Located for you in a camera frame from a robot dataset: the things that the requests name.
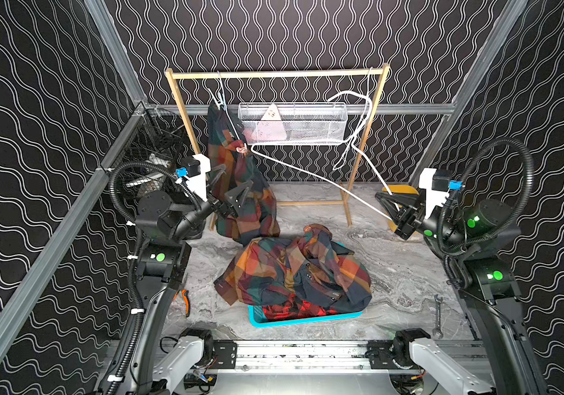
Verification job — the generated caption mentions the multicolour plaid shirt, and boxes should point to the multicolour plaid shirt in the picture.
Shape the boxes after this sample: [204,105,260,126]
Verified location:
[214,224,372,314]
[206,105,280,245]

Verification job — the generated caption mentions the pink clothespin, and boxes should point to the pink clothespin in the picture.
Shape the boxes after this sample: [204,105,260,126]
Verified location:
[234,141,249,156]

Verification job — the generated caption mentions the white wire hanger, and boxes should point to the white wire hanger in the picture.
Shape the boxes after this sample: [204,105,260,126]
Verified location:
[327,67,374,171]

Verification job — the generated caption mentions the green clothespin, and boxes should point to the green clothespin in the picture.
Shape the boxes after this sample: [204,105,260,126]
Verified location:
[212,92,228,111]

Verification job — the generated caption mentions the red black plaid shirt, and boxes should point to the red black plaid shirt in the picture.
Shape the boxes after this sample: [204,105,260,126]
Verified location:
[262,301,338,321]

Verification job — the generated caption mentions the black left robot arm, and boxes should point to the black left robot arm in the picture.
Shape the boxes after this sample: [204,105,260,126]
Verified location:
[94,156,254,394]

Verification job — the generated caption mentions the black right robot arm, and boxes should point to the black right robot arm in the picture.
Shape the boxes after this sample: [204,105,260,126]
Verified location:
[367,138,547,394]

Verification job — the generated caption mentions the yellow plastic tray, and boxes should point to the yellow plastic tray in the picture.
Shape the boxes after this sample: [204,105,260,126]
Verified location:
[379,184,419,232]

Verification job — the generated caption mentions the pink triangular item in basket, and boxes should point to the pink triangular item in basket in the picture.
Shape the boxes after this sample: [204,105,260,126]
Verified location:
[251,104,288,143]

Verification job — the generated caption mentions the teal plastic basket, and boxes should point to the teal plastic basket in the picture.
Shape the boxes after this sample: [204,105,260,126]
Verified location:
[248,305,363,329]

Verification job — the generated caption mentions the steel wrench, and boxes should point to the steel wrench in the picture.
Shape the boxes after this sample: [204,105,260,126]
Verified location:
[433,294,444,340]

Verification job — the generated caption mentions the wooden clothes rack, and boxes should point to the wooden clothes rack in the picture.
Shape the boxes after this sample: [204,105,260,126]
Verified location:
[164,63,391,225]

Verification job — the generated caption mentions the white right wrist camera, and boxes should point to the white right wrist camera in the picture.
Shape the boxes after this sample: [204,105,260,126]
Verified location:
[418,168,463,219]

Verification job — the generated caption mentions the white wire mesh basket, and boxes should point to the white wire mesh basket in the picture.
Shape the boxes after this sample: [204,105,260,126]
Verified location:
[237,102,348,146]

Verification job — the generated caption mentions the black wire wall basket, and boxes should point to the black wire wall basket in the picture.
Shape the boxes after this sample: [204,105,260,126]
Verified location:
[115,109,194,204]

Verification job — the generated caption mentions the orange handled pliers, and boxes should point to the orange handled pliers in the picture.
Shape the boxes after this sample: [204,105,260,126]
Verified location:
[178,290,191,318]

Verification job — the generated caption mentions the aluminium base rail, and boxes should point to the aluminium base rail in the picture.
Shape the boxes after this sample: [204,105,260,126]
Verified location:
[162,338,505,374]

